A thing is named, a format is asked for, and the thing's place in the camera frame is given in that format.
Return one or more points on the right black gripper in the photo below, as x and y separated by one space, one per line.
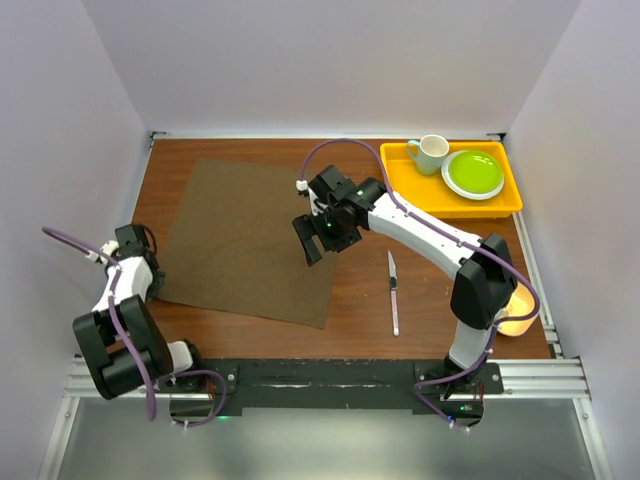
305 228

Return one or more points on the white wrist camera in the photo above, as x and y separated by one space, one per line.
104 253
303 189

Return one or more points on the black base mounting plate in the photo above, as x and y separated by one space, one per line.
334 384

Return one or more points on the brown cloth napkin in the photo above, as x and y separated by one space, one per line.
232 246

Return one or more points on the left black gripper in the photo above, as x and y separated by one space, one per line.
154 285

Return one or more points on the pale green mug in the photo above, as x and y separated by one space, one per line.
428 153

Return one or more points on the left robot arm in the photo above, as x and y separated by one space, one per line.
119 333

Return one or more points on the green plate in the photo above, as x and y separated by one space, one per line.
473 174

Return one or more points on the yellow plastic tray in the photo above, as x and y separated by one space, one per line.
431 194

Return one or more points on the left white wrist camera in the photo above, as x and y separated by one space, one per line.
104 253

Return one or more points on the yellow panda bowl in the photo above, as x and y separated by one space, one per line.
522 302

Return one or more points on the knife with pink handle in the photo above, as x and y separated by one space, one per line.
393 293

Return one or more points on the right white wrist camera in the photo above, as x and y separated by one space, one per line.
303 189

